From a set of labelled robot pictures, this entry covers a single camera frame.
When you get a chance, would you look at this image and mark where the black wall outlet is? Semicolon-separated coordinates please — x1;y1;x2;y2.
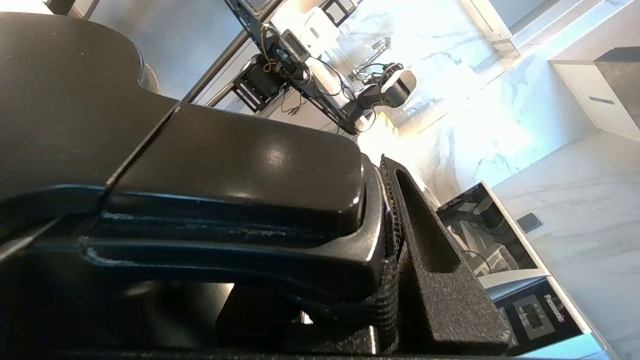
516;212;543;233

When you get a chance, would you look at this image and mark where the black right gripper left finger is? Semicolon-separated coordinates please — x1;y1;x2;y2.
215;284;311;353

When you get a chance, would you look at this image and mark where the silver microwave oven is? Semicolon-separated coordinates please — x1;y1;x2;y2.
435;181;598;357

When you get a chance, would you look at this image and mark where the robot behind glass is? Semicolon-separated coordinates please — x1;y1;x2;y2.
224;0;418;136

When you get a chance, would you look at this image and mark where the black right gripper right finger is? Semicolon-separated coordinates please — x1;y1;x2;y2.
375;155;513;356

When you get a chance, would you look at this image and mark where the black electric kettle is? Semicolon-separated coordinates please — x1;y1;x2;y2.
0;11;398;360

